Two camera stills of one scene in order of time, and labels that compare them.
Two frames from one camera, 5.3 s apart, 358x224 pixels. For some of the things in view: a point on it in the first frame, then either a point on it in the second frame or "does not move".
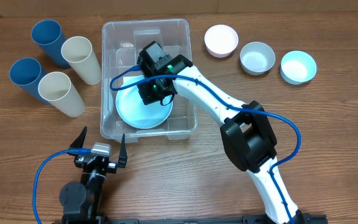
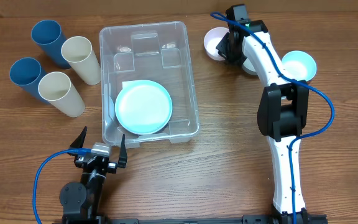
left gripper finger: [79, 141] does not move
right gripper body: [156, 89] -> [232, 50]
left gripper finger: [123, 155] does not move
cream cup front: [56, 88] does not move
